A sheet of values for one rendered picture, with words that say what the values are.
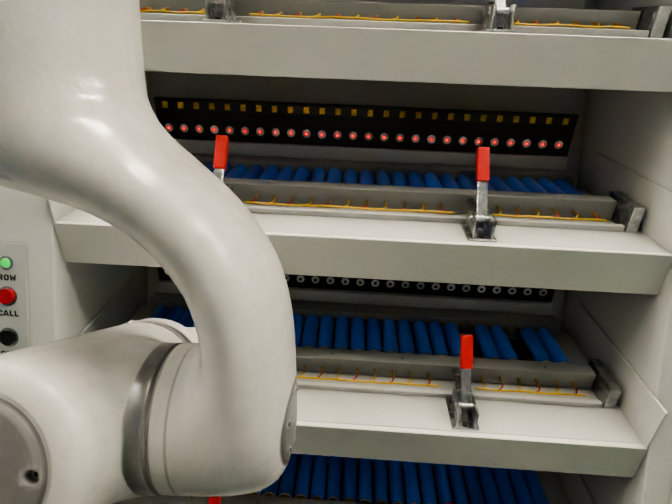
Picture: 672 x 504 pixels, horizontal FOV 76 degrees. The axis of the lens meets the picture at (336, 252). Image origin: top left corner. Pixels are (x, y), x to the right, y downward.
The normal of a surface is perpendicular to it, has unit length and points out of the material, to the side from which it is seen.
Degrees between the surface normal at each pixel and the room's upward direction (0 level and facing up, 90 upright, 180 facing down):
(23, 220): 90
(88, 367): 35
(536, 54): 111
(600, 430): 21
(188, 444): 85
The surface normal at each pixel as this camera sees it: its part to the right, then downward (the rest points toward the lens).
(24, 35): 0.49, 0.18
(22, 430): 0.04, -0.10
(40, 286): -0.04, 0.11
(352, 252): -0.06, 0.46
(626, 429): 0.04, -0.88
